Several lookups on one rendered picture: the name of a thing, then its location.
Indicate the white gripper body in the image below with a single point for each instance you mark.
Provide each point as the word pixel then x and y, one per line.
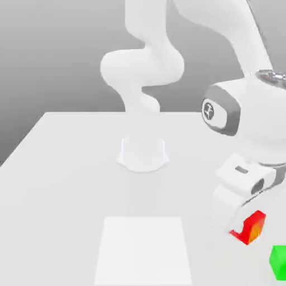
pixel 225 205

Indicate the small red cube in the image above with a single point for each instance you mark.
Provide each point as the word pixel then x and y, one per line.
pixel 252 230

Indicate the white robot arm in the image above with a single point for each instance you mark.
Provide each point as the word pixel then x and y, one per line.
pixel 143 67

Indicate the small green cube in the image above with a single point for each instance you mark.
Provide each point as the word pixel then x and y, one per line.
pixel 278 262

